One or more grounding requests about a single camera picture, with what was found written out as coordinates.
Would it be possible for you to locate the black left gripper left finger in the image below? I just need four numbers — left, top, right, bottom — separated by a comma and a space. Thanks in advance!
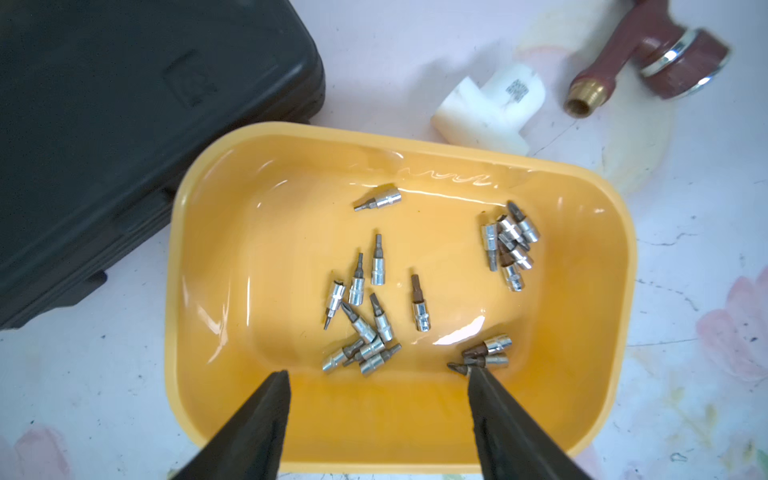
174, 370, 291, 480

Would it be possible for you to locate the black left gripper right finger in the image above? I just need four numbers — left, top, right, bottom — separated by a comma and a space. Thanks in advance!
468, 368, 590, 480

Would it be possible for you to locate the single metal bit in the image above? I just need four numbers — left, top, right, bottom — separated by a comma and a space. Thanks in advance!
447, 353, 509, 376

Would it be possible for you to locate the twelfth metal bit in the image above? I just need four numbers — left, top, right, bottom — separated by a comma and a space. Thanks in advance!
411, 274, 431, 333

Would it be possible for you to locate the fifteenth metal bit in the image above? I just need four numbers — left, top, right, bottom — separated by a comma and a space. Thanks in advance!
499, 244, 524, 292

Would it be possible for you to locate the fourteenth metal bit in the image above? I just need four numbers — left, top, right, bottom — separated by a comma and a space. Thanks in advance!
498, 233, 534, 270

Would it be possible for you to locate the sixteenth metal bit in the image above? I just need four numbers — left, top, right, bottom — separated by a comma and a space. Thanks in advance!
348, 252, 365, 306

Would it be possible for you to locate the thirteenth metal bit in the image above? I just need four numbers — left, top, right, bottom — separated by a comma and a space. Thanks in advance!
496, 215, 530, 251

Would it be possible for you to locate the eleventh metal bit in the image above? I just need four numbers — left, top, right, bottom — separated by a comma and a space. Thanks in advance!
354, 188, 402, 211

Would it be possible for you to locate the yellow plastic storage box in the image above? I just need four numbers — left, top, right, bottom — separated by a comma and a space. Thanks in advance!
165, 123, 637, 473

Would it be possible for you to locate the white pipe tee fitting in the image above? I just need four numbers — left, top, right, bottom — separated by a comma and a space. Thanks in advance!
431, 63, 546, 156

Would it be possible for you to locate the black plastic tool case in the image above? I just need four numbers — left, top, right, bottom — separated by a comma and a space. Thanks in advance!
1, 1, 325, 329

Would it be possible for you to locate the brown water tap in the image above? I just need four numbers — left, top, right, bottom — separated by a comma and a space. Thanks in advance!
564, 1, 731, 119

